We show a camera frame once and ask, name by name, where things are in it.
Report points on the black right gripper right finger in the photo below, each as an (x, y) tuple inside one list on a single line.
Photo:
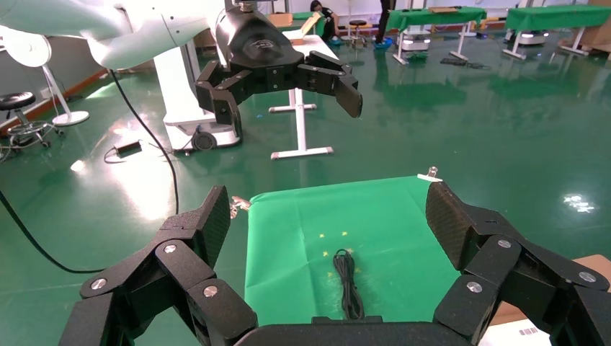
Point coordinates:
[(496, 258)]

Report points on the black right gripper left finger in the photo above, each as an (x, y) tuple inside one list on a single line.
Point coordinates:
[(181, 267)]

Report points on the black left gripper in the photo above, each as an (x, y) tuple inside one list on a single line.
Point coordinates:
[(258, 52)]

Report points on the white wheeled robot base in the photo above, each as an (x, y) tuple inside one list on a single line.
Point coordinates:
[(179, 95)]

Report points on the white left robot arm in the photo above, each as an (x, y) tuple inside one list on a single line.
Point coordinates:
[(119, 28)]

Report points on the closed brown cardboard box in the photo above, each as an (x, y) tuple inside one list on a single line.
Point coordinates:
[(280, 20)]

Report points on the brown cardboard mailer box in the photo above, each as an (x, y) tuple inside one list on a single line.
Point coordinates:
[(599, 267)]

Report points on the white table with T-legs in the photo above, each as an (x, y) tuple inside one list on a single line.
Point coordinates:
[(300, 124)]

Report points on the open brown cardboard carton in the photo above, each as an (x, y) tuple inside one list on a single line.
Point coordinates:
[(310, 24)]

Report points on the white printed instruction sheet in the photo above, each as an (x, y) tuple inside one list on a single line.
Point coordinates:
[(506, 336)]

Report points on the metal binder clip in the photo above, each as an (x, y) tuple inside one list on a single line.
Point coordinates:
[(429, 176), (238, 205)]

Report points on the seated person in black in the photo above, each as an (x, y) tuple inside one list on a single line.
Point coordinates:
[(327, 19)]

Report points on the small black stool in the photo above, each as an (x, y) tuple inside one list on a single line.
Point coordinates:
[(358, 23)]

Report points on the green table cloth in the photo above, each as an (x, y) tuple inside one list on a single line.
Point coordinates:
[(382, 248)]

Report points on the standing person dark trousers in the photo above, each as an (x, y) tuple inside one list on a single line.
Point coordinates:
[(384, 19)]

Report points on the white mobile robot chassis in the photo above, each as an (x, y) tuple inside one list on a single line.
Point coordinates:
[(414, 43), (532, 38)]

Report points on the green-covered work table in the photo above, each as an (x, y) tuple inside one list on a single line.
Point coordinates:
[(429, 18), (558, 16)]

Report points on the black items on floor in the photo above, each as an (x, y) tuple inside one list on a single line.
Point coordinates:
[(453, 61)]

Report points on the flat cardboard piece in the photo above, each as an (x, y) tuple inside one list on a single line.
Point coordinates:
[(444, 9)]

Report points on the white floor stand round base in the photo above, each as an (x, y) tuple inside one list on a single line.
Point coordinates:
[(70, 118)]

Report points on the black round swivel stool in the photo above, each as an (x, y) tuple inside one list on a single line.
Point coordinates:
[(16, 101)]

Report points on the large brown cardboard boxes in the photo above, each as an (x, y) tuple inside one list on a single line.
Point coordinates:
[(596, 36)]

